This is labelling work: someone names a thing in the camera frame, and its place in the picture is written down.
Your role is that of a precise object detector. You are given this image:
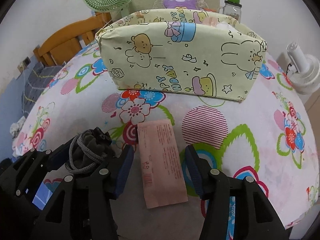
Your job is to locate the pink packet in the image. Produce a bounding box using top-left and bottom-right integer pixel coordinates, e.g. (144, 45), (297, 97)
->
(137, 119), (188, 209)

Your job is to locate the grey drawstring pouch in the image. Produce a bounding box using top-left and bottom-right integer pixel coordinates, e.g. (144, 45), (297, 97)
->
(65, 127), (116, 175)

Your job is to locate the white towel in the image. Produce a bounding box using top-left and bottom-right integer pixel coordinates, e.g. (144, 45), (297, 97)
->
(215, 22), (237, 31)

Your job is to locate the yellow cartoon storage box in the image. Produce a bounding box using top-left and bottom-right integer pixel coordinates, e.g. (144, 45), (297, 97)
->
(95, 8), (267, 101)

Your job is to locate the white standing fan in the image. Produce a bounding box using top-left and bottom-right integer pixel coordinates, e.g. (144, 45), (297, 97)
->
(286, 42), (319, 95)

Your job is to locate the white roll with beige band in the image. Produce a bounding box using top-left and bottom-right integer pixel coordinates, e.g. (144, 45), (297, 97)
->
(202, 17), (219, 28)

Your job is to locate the floral tablecloth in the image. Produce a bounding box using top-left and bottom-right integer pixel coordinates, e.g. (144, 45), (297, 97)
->
(12, 43), (319, 228)

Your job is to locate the grey plaid bedding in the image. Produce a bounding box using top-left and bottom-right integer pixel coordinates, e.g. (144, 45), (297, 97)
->
(21, 62), (62, 118)

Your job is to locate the wooden bed headboard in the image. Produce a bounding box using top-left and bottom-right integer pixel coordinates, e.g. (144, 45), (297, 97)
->
(33, 12), (112, 67)

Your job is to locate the glass jar green lid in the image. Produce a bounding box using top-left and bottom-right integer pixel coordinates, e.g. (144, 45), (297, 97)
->
(218, 0), (242, 22)

